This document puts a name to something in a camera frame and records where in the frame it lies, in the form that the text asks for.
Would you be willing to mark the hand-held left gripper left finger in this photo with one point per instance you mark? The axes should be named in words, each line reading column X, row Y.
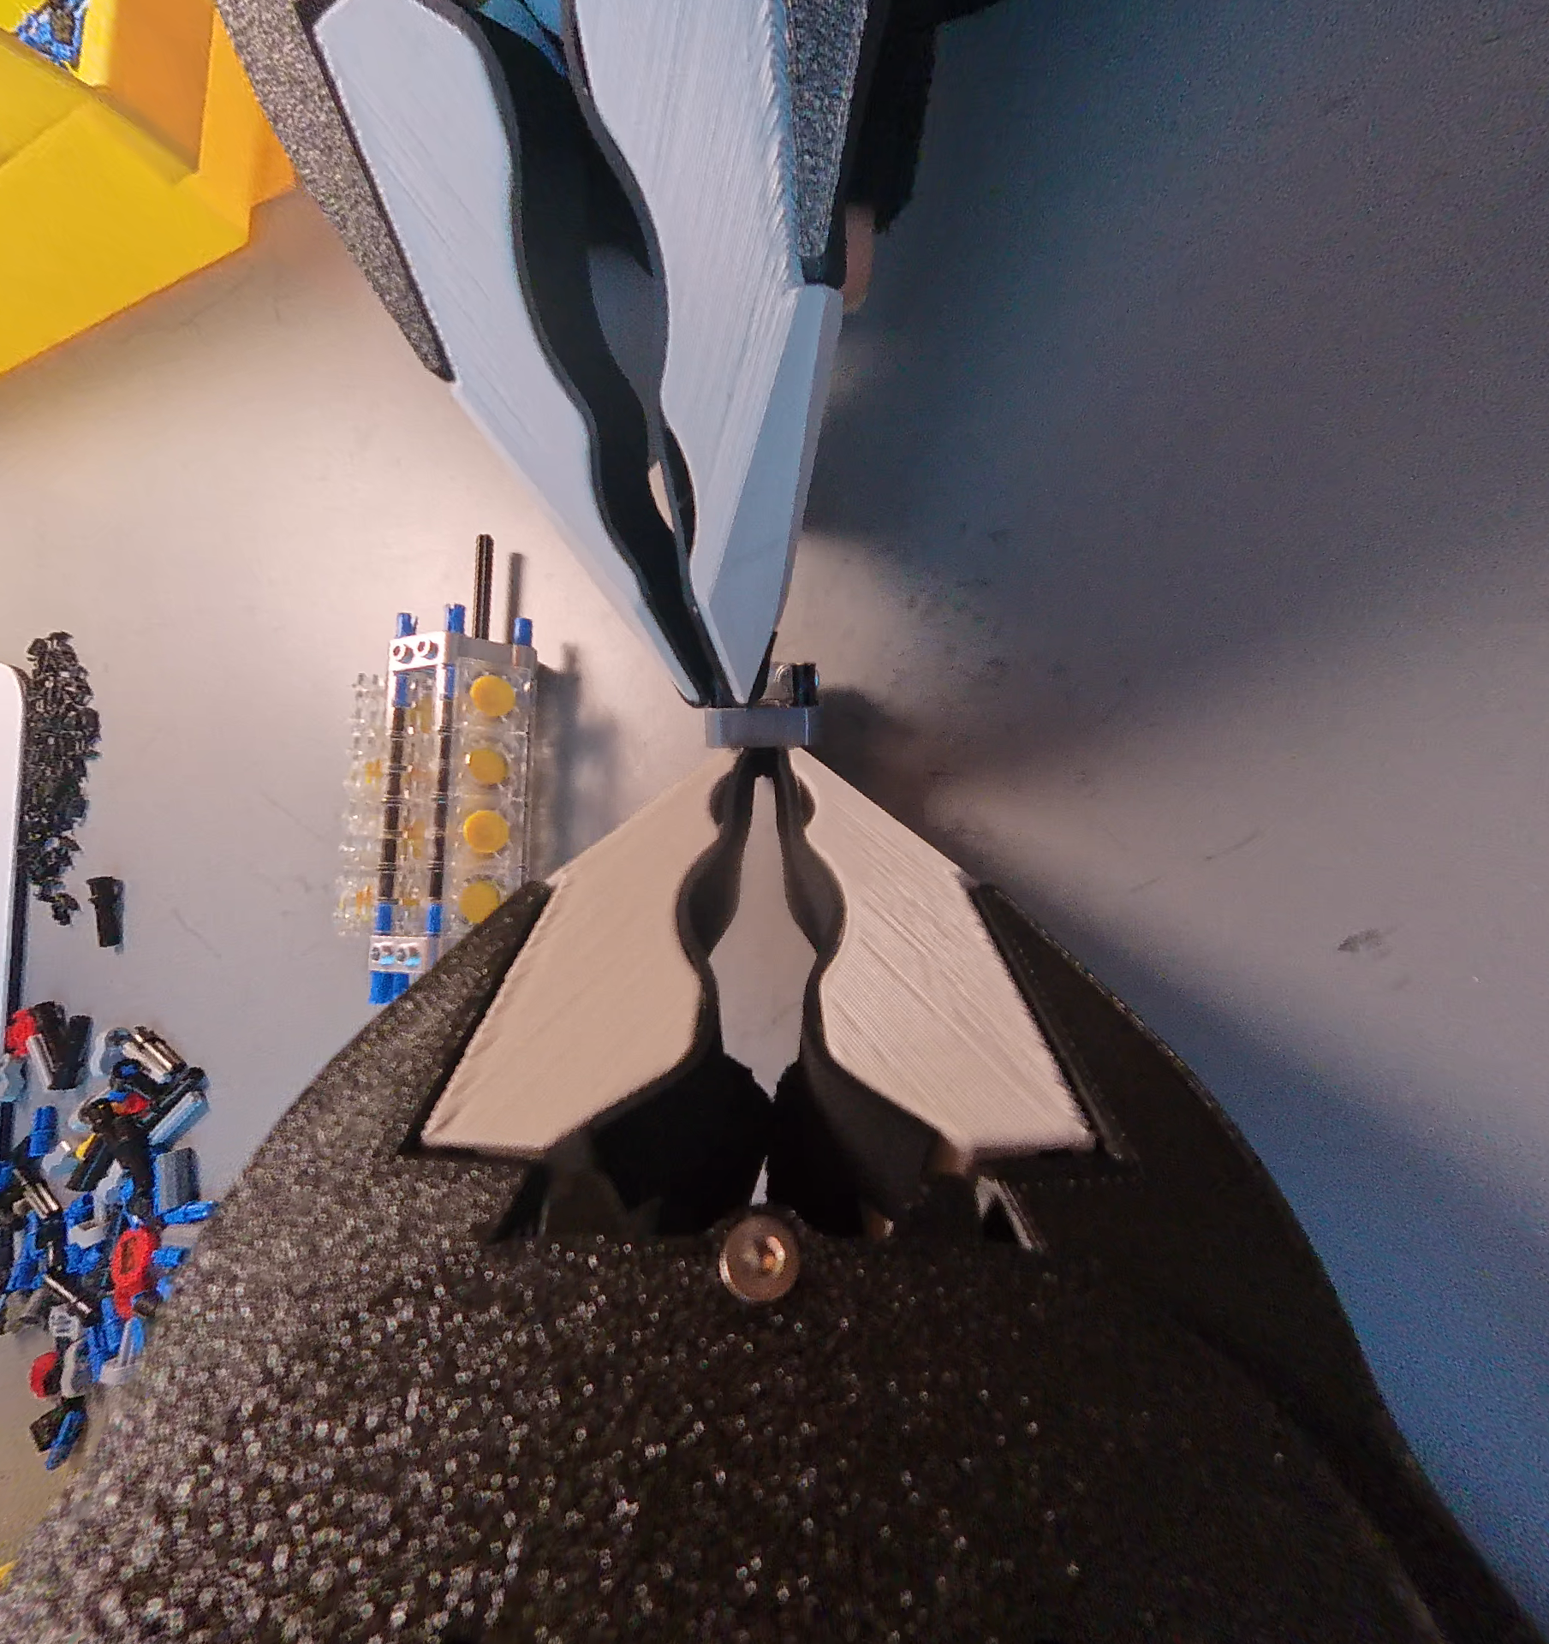
column 583, row 1015

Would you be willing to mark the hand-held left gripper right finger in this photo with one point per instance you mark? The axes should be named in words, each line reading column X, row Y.
column 941, row 1015

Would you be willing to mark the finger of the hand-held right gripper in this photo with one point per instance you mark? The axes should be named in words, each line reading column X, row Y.
column 724, row 258
column 467, row 283

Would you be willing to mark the transparent toy engine block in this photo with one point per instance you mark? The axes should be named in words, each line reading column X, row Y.
column 427, row 797

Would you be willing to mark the dark grey toy beam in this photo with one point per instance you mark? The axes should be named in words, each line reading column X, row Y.
column 756, row 727

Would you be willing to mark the person's right forearm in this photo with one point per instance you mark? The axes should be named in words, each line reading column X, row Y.
column 909, row 117

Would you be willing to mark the person's right hand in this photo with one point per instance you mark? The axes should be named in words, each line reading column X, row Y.
column 859, row 258

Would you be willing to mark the yellow storage bin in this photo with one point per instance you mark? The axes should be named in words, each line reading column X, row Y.
column 81, row 231

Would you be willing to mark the heap of blue toy parts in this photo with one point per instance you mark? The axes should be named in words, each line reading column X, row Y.
column 53, row 24

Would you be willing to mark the black toy connector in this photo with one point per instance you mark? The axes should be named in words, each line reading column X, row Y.
column 106, row 910

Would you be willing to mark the pile of mixed toy parts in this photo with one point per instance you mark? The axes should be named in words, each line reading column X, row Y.
column 94, row 1195

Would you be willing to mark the pile of black toy pins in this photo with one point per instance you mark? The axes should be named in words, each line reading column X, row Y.
column 56, row 758

